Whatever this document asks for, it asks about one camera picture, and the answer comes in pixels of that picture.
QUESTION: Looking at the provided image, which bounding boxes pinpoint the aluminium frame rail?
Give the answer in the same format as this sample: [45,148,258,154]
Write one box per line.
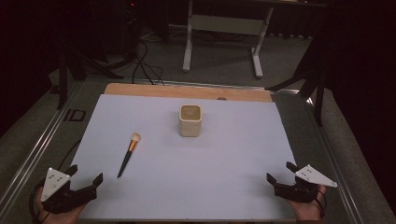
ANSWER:
[0,81,83,216]
[306,96,363,224]

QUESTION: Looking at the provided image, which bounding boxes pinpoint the person's right hand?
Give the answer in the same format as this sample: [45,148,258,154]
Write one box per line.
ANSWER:
[287,185,327,222]

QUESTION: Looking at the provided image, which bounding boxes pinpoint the gold and black makeup brush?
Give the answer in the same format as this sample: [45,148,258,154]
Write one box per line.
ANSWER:
[117,133,142,179]

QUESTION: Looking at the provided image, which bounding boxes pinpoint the beige square cup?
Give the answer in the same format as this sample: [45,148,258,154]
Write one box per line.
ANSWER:
[178,104,204,138]

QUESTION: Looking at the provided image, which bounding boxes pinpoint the black floor cable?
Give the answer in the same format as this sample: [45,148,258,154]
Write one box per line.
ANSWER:
[131,40,166,87]

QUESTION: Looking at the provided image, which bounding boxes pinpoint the white-legged desk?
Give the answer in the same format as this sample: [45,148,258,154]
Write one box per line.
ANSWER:
[182,0,329,79]

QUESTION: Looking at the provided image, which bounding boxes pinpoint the person's left hand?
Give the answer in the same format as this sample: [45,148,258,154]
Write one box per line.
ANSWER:
[35,195,87,224]

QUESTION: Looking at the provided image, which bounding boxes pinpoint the white paper mat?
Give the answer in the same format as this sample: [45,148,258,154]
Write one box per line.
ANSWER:
[69,93,297,221]

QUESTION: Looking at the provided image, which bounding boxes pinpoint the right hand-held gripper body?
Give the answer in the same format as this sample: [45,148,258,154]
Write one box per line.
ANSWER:
[274,163,338,204]

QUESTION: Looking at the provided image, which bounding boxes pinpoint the cables under desk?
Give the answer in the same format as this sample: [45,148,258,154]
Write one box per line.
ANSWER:
[197,30,248,44]

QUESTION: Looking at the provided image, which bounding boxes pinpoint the black curtain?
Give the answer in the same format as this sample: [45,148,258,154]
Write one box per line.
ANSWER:
[323,0,396,200]

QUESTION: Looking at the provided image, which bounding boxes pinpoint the black tripod stand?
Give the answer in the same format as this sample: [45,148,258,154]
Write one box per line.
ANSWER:
[56,46,125,110]
[265,31,330,126]

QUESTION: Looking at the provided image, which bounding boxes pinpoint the black computer tower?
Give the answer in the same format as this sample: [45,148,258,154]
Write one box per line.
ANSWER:
[121,0,142,61]

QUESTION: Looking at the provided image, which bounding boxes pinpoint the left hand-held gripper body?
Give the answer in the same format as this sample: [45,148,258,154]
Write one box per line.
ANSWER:
[40,167,98,216]

